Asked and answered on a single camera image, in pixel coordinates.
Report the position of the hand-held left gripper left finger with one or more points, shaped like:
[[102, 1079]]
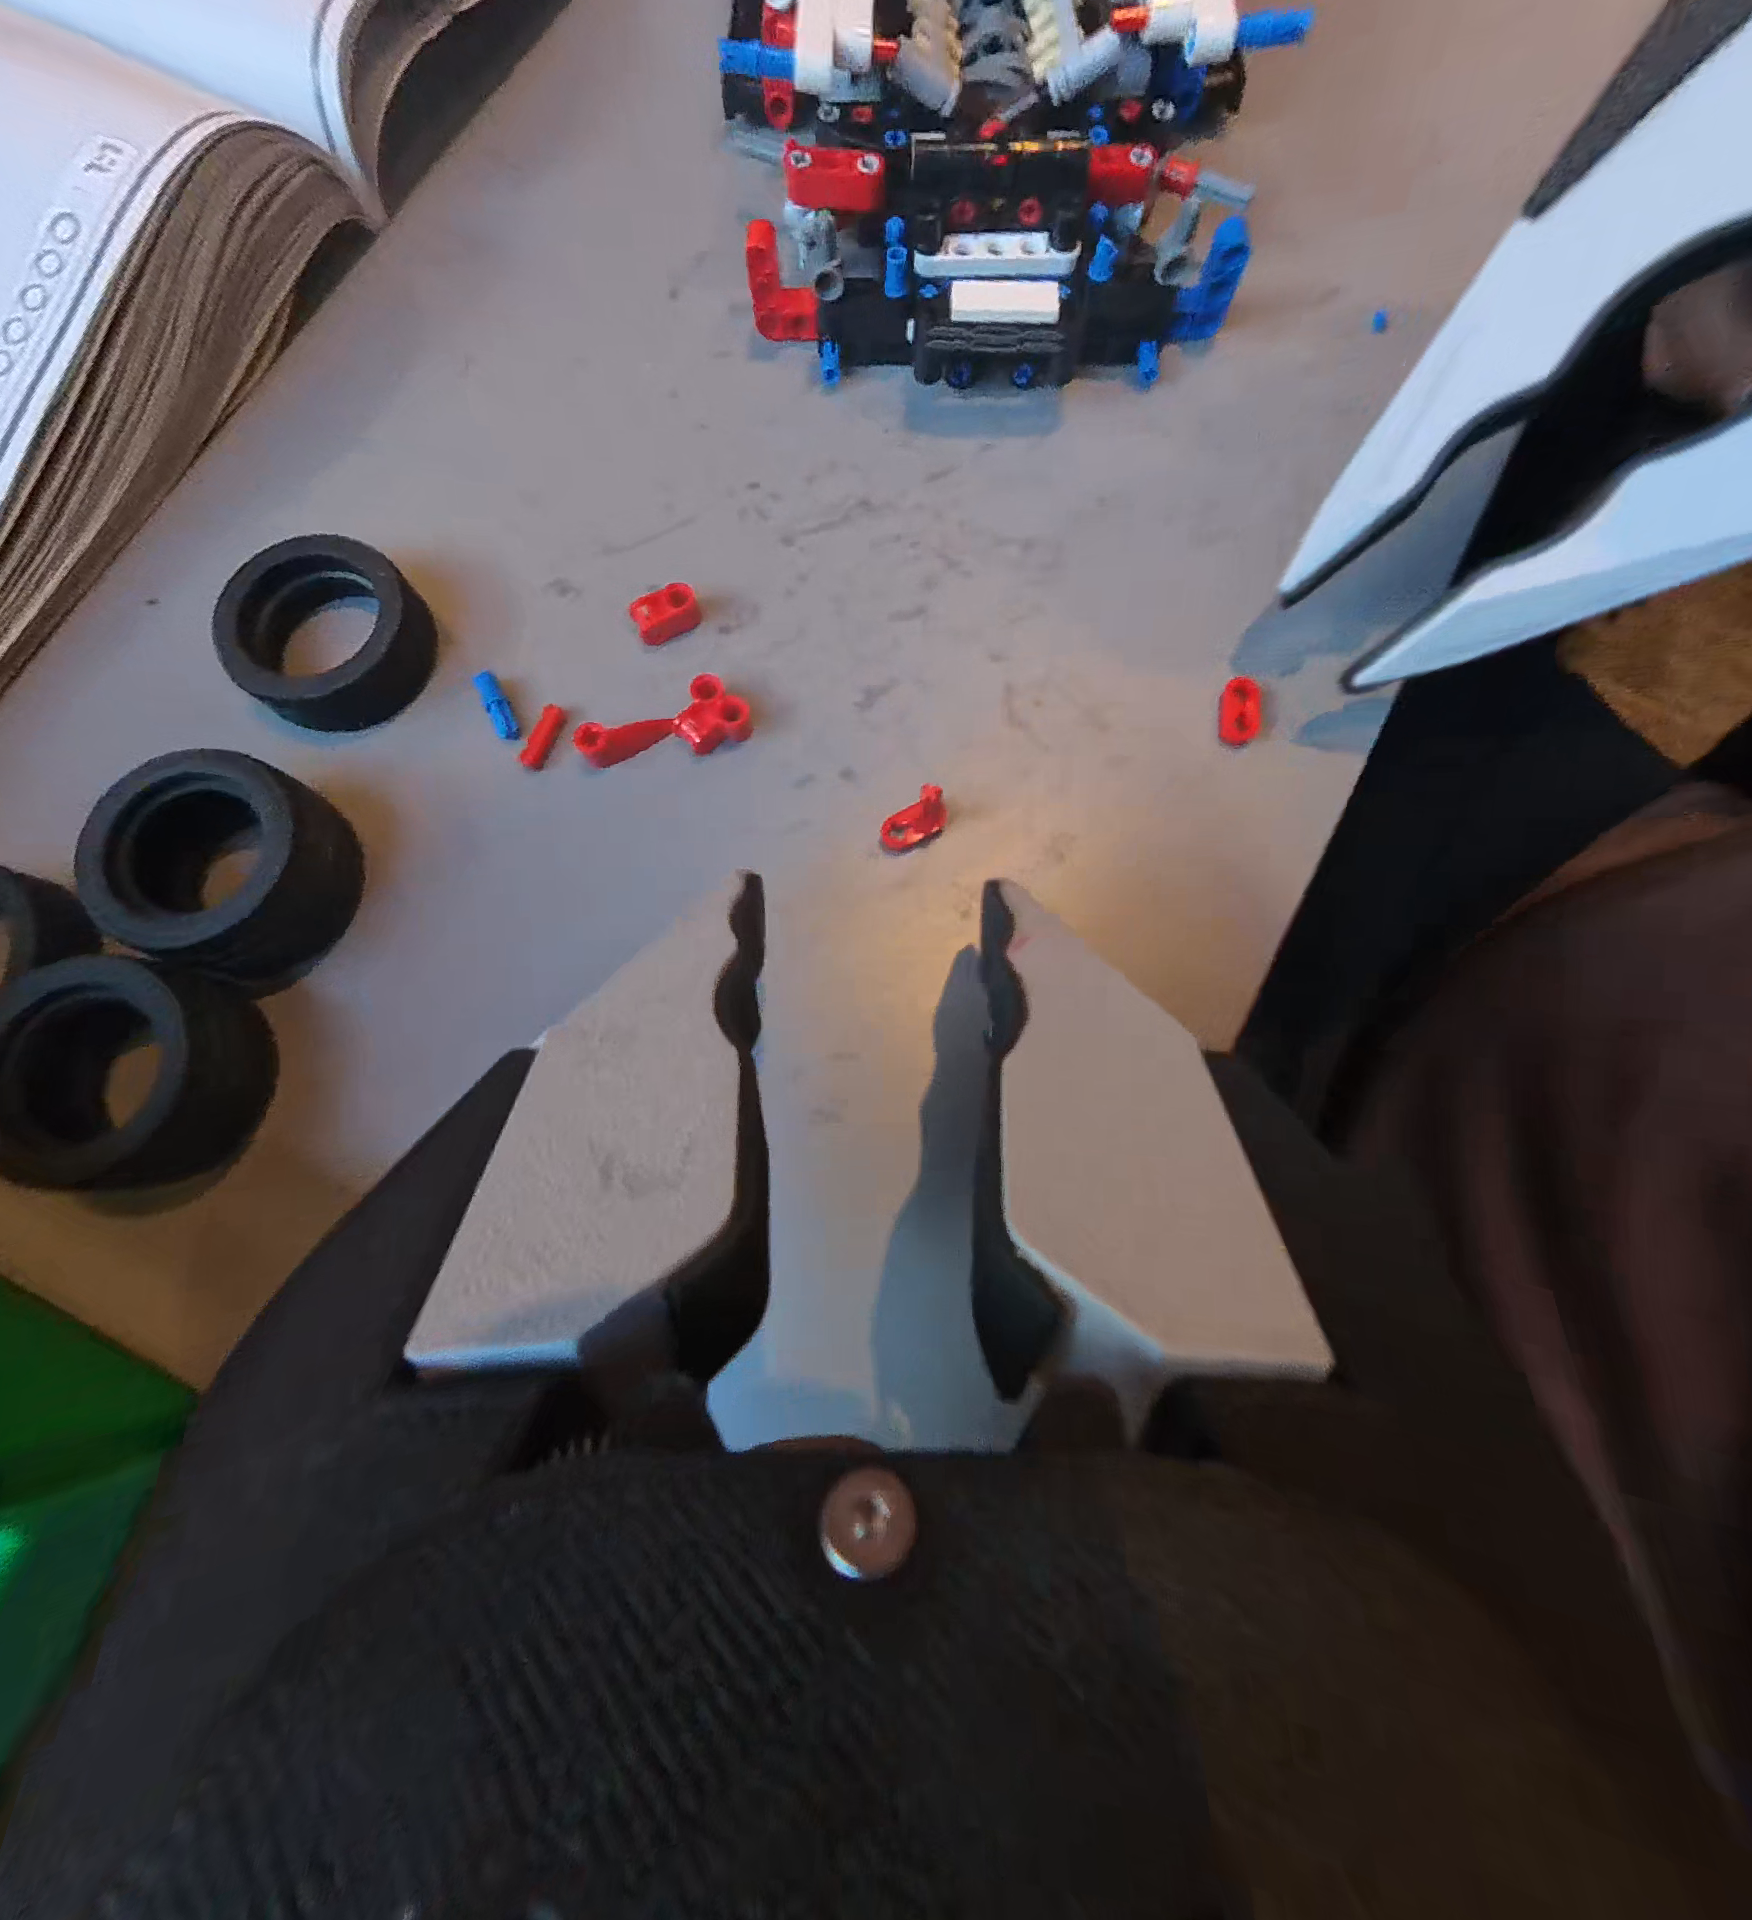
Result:
[[576, 1201]]

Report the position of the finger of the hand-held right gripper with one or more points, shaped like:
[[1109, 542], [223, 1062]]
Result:
[[1491, 375], [1641, 570]]

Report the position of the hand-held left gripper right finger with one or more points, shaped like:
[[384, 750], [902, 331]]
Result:
[[1161, 1201]]

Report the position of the red thin oval link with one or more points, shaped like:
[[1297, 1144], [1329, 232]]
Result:
[[912, 821], [1238, 711]]

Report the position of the red connector pin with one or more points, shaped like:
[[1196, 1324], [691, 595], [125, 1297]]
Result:
[[543, 735]]

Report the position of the blue connector pin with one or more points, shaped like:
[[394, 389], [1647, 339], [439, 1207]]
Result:
[[495, 705]]

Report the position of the toy brick race car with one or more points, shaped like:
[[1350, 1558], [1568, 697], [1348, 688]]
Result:
[[996, 194]]

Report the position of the green plastic bin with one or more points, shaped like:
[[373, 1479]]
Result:
[[6, 1425]]

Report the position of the grey desk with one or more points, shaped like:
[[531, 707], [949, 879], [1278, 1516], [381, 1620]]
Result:
[[966, 601]]

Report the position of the person's right hand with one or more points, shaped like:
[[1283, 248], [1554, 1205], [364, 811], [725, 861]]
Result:
[[1701, 344]]

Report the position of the black toy tyre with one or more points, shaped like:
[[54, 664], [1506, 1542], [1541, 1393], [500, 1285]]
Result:
[[50, 914], [216, 1110], [396, 661], [320, 901]]

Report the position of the red pointed tooth piece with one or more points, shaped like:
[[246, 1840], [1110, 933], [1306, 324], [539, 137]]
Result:
[[620, 738]]

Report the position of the person's brown shirt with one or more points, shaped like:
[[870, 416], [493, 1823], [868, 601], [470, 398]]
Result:
[[1641, 1201]]

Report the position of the red triple-hole connector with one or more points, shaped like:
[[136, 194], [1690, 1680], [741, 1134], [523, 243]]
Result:
[[710, 712]]

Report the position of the red two-hole connector block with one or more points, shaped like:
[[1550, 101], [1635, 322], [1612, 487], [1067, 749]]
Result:
[[662, 613]]

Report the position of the toy car instruction booklet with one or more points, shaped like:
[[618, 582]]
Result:
[[141, 375]]

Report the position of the yellow-cornered white booklet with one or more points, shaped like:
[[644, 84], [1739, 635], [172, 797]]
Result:
[[216, 45]]

